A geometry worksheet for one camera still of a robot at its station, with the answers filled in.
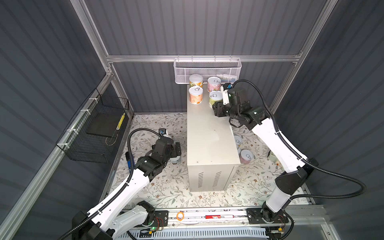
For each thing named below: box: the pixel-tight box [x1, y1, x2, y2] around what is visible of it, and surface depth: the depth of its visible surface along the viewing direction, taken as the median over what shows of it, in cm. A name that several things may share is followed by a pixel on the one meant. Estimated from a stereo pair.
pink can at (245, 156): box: [238, 149, 254, 165], surface depth 93 cm
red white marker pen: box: [205, 214, 235, 219], surface depth 75 cm
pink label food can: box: [207, 76, 221, 93], surface depth 82 cm
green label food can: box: [209, 90, 223, 109], surface depth 74 cm
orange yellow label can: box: [189, 74, 203, 88], surface depth 80 cm
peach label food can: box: [188, 86, 204, 105], surface depth 77 cm
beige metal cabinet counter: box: [186, 85, 241, 192], surface depth 68 cm
